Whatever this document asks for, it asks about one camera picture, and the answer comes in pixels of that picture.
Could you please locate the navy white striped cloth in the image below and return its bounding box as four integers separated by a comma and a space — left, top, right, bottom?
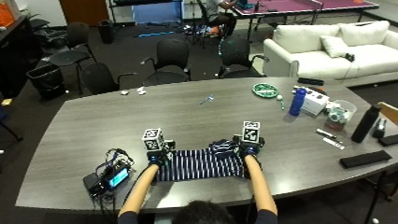
156, 139, 247, 183

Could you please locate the wooden chair back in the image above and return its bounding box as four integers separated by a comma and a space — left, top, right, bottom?
377, 101, 398, 127

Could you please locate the white sofa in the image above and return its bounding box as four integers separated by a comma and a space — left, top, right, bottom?
263, 20, 398, 88

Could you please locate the green pen with white ball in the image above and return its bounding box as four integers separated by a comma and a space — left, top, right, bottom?
276, 94, 287, 111

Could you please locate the small black box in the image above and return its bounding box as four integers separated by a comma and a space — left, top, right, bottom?
377, 133, 398, 147

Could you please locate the white marker cube on glove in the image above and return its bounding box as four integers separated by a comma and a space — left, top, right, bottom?
241, 120, 263, 145
143, 127, 166, 152

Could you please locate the black water bottle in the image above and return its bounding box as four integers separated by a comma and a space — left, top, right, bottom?
351, 105, 382, 144

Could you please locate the white cardboard box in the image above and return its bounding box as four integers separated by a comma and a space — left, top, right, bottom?
301, 91, 332, 116

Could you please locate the bundle of black blue cables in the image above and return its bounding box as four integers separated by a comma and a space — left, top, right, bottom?
95, 147, 136, 177

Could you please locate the white sofa cushion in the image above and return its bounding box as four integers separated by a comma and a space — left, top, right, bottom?
319, 35, 351, 59

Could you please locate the black rectangular pouch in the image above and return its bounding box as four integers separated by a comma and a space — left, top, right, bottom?
296, 77, 327, 87

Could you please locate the purple table-tennis table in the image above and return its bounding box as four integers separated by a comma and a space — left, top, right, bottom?
231, 0, 381, 41

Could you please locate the blue water bottle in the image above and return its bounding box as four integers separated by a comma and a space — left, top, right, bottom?
289, 88, 309, 118

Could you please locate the black tall waste bin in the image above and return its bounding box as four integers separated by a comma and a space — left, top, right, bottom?
98, 19, 118, 45

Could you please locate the the person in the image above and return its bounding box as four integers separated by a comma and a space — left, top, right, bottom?
118, 200, 279, 224

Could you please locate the black cabinet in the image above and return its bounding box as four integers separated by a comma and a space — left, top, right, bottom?
0, 13, 43, 99

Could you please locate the white marker cube on right glove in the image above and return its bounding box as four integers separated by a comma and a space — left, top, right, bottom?
241, 120, 263, 145

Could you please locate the white marker cube on left glove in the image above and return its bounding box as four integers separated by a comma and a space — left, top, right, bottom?
143, 127, 166, 152

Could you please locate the person's right hand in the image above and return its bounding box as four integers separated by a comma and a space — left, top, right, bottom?
232, 133, 267, 161

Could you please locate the black recording device with screen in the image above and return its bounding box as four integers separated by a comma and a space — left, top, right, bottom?
83, 165, 134, 196

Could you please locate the black marker pen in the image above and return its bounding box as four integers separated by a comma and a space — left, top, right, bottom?
313, 128, 345, 145

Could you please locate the black office chair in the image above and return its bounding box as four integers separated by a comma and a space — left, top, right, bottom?
48, 21, 98, 94
142, 38, 193, 87
79, 62, 140, 96
216, 37, 271, 79

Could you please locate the black flat case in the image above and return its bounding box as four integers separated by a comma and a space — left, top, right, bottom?
339, 149, 393, 170

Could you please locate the clear plastic container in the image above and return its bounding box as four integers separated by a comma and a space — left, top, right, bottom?
324, 99, 359, 132

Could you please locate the person's left hand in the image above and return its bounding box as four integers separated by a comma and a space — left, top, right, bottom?
147, 140, 177, 169

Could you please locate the white flat strip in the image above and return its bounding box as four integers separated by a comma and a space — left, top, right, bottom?
323, 137, 347, 150

